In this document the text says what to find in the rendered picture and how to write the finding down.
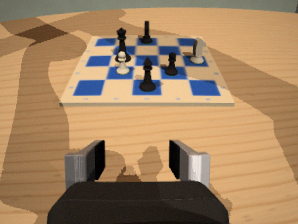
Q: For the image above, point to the white pawn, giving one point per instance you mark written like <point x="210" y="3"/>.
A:
<point x="122" y="70"/>

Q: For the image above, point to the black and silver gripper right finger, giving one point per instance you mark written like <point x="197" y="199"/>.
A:
<point x="187" y="164"/>

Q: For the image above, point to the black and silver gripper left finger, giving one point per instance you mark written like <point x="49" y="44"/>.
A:
<point x="85" y="165"/>

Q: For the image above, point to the blue and cream chessboard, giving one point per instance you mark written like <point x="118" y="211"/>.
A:
<point x="95" y="81"/>

